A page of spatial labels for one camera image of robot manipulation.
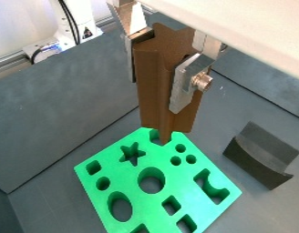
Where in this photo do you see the brown star-shaped prism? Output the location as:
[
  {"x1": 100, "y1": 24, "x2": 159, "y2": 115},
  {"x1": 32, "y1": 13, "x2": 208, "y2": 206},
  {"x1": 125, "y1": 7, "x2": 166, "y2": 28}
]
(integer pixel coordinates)
[{"x1": 132, "y1": 23, "x2": 202, "y2": 144}]

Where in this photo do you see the dark grey curved block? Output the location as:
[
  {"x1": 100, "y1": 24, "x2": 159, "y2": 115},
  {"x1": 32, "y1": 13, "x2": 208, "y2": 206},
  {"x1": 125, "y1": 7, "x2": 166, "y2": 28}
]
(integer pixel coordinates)
[{"x1": 223, "y1": 122, "x2": 299, "y2": 190}]

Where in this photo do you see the black cable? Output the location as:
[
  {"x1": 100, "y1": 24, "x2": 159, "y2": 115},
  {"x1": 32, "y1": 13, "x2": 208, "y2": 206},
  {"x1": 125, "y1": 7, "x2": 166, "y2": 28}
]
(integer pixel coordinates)
[{"x1": 59, "y1": 0, "x2": 80, "y2": 46}]

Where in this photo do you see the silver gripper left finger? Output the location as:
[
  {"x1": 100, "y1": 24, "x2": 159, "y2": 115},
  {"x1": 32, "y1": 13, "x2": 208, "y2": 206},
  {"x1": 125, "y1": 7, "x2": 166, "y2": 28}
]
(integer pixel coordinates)
[{"x1": 105, "y1": 0, "x2": 155, "y2": 83}]

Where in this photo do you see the aluminium rail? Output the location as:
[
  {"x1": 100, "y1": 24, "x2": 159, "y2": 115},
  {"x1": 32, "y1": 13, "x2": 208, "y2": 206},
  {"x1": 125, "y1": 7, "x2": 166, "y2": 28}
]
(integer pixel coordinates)
[{"x1": 0, "y1": 50, "x2": 29, "y2": 72}]

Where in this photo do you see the green shape-sorting board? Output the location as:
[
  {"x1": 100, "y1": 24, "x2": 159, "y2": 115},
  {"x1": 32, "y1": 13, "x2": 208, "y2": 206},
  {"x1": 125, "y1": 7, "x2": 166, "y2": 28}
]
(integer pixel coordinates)
[{"x1": 75, "y1": 127, "x2": 242, "y2": 233}]

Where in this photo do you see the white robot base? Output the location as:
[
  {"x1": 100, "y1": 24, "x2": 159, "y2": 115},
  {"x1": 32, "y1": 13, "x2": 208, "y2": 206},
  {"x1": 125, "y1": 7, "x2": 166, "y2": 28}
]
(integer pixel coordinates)
[{"x1": 22, "y1": 0, "x2": 103, "y2": 64}]

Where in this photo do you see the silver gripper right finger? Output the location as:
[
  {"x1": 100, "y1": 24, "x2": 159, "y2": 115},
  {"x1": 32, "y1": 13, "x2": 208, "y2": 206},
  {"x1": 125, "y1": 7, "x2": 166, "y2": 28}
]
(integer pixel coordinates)
[{"x1": 170, "y1": 30, "x2": 223, "y2": 114}]

